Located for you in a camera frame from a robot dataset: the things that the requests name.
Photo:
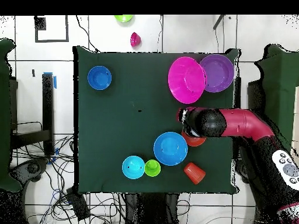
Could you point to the large pink plastic bowl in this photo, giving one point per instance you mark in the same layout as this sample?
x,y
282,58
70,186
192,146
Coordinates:
x,y
185,80

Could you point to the small cyan ribbed bowl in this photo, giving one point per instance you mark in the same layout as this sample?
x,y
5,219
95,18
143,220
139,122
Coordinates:
x,y
133,167

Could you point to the small dark blue bowl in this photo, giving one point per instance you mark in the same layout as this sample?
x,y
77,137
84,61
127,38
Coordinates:
x,y
99,77

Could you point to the large light blue bowl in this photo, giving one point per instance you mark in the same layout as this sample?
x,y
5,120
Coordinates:
x,y
170,149

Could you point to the green plastic cup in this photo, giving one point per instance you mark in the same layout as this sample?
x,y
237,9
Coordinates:
x,y
152,168

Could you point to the orange plastic cup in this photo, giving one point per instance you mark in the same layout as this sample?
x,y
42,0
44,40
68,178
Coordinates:
x,y
195,173

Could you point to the small magenta bowl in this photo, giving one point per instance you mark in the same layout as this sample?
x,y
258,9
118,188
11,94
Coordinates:
x,y
135,39

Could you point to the white box stack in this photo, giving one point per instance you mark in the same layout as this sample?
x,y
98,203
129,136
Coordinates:
x,y
296,130

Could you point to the dark green tablecloth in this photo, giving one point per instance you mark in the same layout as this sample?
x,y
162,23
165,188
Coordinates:
x,y
116,128

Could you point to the black metal stand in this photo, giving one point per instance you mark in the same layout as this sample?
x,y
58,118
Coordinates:
x,y
48,105

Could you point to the green cloth side table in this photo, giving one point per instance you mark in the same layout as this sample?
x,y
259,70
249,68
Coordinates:
x,y
4,116
280,93

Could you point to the large purple plastic bowl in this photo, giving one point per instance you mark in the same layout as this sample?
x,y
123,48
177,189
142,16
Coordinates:
x,y
219,73

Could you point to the green bowl on floor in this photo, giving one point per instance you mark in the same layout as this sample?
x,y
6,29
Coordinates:
x,y
123,18

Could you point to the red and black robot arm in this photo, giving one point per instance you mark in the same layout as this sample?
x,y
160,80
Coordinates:
x,y
243,122

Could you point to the orange plastic bowl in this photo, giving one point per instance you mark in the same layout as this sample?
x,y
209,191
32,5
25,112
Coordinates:
x,y
195,141

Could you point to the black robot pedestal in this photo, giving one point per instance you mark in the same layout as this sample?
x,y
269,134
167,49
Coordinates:
x,y
151,207

